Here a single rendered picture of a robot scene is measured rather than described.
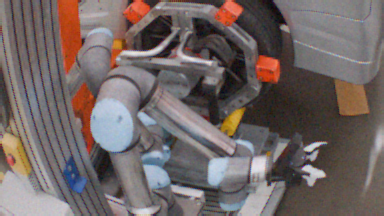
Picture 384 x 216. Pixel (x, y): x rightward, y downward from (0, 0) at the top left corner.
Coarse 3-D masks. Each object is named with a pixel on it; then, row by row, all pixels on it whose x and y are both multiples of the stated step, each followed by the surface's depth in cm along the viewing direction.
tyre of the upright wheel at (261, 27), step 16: (144, 0) 255; (160, 0) 251; (176, 0) 248; (192, 0) 245; (208, 0) 242; (224, 0) 240; (240, 0) 244; (256, 0) 252; (240, 16) 242; (256, 16) 246; (272, 16) 258; (256, 32) 245; (272, 32) 254; (272, 48) 251; (256, 96) 269
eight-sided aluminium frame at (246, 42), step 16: (192, 16) 241; (208, 16) 238; (128, 32) 258; (224, 32) 241; (240, 32) 243; (128, 48) 265; (256, 48) 246; (256, 80) 252; (192, 96) 278; (240, 96) 261; (208, 112) 273; (224, 112) 269
